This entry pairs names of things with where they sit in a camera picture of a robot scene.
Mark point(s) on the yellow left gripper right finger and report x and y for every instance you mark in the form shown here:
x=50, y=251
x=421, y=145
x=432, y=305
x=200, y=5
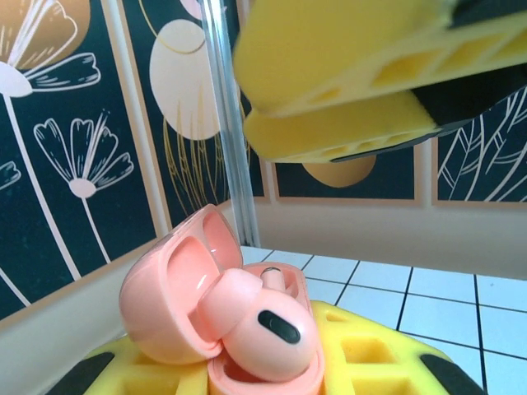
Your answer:
x=370, y=362

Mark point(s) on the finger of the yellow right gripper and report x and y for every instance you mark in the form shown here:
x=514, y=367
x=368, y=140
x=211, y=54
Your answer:
x=321, y=131
x=329, y=49

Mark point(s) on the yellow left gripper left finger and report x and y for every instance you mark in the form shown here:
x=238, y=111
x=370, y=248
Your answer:
x=136, y=370

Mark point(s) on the pink earbud charging case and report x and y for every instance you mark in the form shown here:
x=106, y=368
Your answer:
x=164, y=296

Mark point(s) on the aluminium corner post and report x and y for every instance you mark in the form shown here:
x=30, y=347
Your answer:
x=239, y=193

